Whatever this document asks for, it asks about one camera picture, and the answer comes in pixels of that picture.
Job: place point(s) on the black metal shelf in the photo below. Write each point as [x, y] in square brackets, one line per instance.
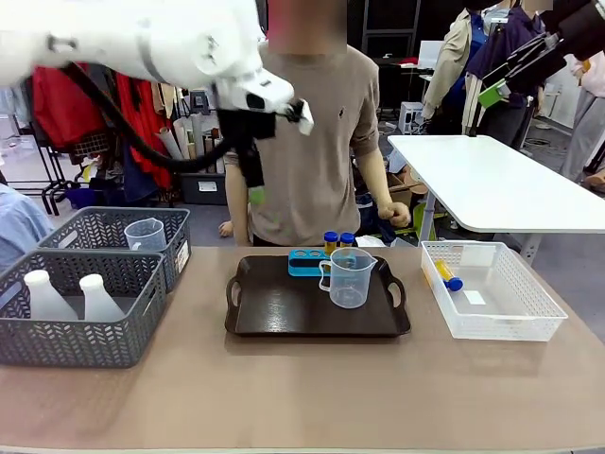
[392, 47]

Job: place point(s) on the man's left forearm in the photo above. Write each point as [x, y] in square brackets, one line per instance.
[373, 175]

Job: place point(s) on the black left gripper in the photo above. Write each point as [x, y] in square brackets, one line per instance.
[246, 127]

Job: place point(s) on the man in beige shirt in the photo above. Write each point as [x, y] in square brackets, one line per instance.
[312, 142]

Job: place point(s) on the bystander in beige jacket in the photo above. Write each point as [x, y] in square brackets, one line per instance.
[454, 61]

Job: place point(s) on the bystander in light blue shirt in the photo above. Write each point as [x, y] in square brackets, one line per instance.
[21, 222]

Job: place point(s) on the bystander in dark purple jacket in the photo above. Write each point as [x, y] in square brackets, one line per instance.
[510, 28]

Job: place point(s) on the blue tube rack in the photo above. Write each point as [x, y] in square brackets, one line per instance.
[298, 265]

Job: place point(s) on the black clothes rack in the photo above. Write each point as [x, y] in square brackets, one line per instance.
[47, 189]

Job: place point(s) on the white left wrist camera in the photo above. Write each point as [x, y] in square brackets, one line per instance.
[305, 118]

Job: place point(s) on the man's right forearm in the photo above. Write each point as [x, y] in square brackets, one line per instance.
[234, 208]

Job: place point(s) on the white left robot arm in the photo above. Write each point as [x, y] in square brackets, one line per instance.
[142, 38]

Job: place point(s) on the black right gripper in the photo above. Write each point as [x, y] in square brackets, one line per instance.
[539, 64]

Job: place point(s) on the dark brown serving tray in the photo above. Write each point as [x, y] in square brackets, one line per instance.
[283, 307]

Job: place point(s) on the white perforated plastic basket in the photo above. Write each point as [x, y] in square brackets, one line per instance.
[496, 321]

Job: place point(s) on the grey basket without label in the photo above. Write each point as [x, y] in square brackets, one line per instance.
[71, 340]

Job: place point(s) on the white plastic bottle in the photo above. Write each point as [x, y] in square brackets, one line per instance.
[45, 300]
[101, 302]

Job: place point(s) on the red hanging garment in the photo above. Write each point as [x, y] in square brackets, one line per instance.
[142, 118]

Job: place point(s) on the grey basket with label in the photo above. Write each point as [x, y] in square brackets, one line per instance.
[94, 227]

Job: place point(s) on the yellow vial with blue cap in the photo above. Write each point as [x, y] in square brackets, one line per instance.
[347, 239]
[331, 241]
[448, 275]

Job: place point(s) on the red hanging jacket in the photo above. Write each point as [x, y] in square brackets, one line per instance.
[66, 109]

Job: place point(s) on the white computer case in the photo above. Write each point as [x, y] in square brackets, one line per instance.
[410, 117]

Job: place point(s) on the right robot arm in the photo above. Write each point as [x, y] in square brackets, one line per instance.
[583, 28]

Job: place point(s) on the bystander in grey trousers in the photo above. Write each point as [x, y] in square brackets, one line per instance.
[588, 123]

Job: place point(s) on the man's left hand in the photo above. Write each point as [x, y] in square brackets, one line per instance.
[396, 215]

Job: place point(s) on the clear plastic measuring beaker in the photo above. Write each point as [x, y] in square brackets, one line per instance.
[347, 284]
[146, 236]

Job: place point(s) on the white standing desk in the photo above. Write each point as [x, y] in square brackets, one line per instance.
[491, 184]

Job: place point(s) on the brown cardboard box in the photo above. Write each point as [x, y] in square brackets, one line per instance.
[402, 189]

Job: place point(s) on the bundle of rolled paper tubes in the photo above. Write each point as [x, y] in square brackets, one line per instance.
[189, 137]

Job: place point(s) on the dark storage box with label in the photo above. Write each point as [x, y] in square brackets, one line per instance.
[194, 189]

